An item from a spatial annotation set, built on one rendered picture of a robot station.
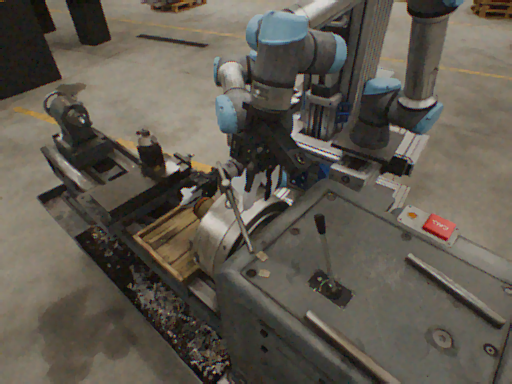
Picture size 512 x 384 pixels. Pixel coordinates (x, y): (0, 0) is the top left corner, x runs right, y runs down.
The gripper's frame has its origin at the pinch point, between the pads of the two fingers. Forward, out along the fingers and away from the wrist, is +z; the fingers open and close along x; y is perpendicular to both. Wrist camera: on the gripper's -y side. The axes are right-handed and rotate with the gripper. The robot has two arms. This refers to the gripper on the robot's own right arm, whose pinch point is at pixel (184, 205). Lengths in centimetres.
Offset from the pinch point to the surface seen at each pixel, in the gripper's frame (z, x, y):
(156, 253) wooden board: 13.4, -17.3, 4.1
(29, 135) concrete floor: -14, -107, 318
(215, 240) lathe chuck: 8.8, 10.5, -26.6
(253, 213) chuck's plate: -1.2, 16.0, -31.1
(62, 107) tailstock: 0, 6, 91
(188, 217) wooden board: -6.7, -19.1, 11.1
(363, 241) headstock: -10, 18, -58
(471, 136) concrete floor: -333, -108, -47
